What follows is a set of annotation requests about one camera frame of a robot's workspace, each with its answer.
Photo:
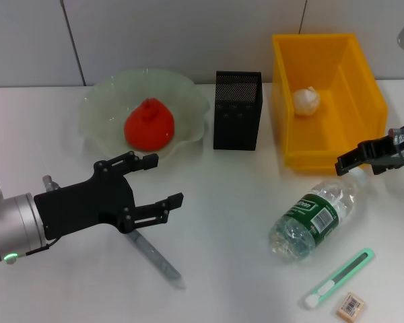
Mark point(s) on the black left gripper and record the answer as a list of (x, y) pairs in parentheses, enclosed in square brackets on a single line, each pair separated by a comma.
[(84, 205)]

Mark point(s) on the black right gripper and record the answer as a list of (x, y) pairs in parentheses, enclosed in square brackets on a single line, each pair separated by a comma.
[(390, 148)]

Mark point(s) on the red round fruit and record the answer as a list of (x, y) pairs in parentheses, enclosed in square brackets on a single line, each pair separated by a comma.
[(151, 124)]

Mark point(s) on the clear water bottle green label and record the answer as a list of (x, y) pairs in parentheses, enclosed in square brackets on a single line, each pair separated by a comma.
[(309, 215)]

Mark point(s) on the white paper ball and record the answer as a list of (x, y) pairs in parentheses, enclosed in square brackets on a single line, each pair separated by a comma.
[(306, 101)]

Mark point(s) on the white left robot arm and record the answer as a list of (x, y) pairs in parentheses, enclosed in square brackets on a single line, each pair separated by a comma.
[(20, 222)]

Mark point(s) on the grey marker pen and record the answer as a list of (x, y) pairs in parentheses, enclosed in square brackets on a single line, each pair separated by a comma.
[(158, 262)]

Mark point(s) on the translucent wavy glass fruit plate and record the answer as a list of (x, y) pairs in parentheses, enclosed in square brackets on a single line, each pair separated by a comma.
[(104, 101)]

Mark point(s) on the mint green utility knife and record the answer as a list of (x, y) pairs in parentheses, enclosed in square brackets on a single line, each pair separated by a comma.
[(340, 277)]

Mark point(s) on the black mesh pen holder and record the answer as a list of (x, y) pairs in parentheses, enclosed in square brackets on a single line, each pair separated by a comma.
[(237, 114)]

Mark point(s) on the beige eraser with barcode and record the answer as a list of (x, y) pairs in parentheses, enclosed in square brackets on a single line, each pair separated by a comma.
[(351, 305)]

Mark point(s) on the yellow plastic storage bin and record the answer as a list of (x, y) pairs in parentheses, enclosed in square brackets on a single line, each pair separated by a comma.
[(350, 111)]

